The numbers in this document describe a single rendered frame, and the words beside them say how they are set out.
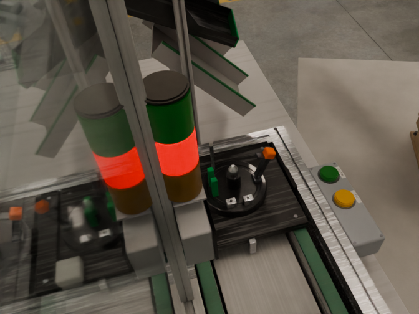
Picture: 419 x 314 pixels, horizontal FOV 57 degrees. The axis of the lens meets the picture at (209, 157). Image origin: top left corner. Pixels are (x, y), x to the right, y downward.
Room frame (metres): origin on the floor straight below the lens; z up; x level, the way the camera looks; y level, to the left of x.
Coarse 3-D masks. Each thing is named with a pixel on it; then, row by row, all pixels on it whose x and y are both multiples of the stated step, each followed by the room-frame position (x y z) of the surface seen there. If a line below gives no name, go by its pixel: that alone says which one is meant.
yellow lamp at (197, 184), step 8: (168, 176) 0.27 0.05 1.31; (176, 176) 0.27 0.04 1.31; (184, 176) 0.27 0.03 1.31; (192, 176) 0.28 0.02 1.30; (200, 176) 0.29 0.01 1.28; (168, 184) 0.27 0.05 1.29; (176, 184) 0.27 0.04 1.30; (184, 184) 0.27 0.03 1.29; (192, 184) 0.28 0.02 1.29; (200, 184) 0.29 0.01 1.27; (168, 192) 0.28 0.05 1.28; (176, 192) 0.27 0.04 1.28; (184, 192) 0.27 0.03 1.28; (192, 192) 0.28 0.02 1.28; (176, 200) 0.27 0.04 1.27; (184, 200) 0.27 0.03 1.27
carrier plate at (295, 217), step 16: (256, 144) 0.64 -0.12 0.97; (208, 160) 0.60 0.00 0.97; (224, 160) 0.59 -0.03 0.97; (240, 160) 0.59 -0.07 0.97; (256, 160) 0.58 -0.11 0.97; (272, 160) 0.58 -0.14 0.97; (272, 176) 0.53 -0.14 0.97; (272, 192) 0.49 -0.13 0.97; (288, 192) 0.49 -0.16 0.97; (272, 208) 0.45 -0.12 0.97; (288, 208) 0.44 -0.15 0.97; (224, 224) 0.42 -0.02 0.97; (240, 224) 0.42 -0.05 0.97; (256, 224) 0.41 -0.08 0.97; (272, 224) 0.41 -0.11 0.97; (288, 224) 0.41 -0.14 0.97; (304, 224) 0.41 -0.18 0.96; (224, 240) 0.38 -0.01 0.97; (240, 240) 0.38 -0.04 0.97
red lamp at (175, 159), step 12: (156, 144) 0.28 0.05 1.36; (168, 144) 0.27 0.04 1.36; (180, 144) 0.27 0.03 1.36; (192, 144) 0.28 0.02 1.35; (168, 156) 0.27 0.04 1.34; (180, 156) 0.27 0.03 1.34; (192, 156) 0.28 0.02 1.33; (168, 168) 0.27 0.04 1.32; (180, 168) 0.27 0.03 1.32; (192, 168) 0.28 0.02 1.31
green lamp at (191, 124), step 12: (156, 108) 0.27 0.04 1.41; (168, 108) 0.27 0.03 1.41; (180, 108) 0.28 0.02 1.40; (192, 108) 0.29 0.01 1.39; (156, 120) 0.27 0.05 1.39; (168, 120) 0.27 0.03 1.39; (180, 120) 0.28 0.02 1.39; (192, 120) 0.29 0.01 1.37; (156, 132) 0.28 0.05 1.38; (168, 132) 0.27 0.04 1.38; (180, 132) 0.27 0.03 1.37; (192, 132) 0.29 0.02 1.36
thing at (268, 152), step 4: (264, 148) 0.52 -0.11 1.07; (268, 148) 0.52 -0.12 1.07; (272, 148) 0.52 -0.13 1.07; (264, 152) 0.52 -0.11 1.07; (268, 152) 0.51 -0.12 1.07; (272, 152) 0.51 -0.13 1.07; (256, 156) 0.51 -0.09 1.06; (260, 156) 0.51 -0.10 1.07; (264, 156) 0.51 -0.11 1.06; (268, 156) 0.51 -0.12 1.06; (272, 156) 0.51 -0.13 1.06; (264, 160) 0.51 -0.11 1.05; (268, 160) 0.51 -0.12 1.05; (260, 164) 0.52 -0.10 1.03; (264, 164) 0.51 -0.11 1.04; (256, 168) 0.52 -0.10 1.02; (260, 168) 0.51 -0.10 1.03; (264, 168) 0.51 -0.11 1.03; (256, 172) 0.51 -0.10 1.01; (260, 172) 0.51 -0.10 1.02; (256, 176) 0.51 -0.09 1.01; (260, 176) 0.51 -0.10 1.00
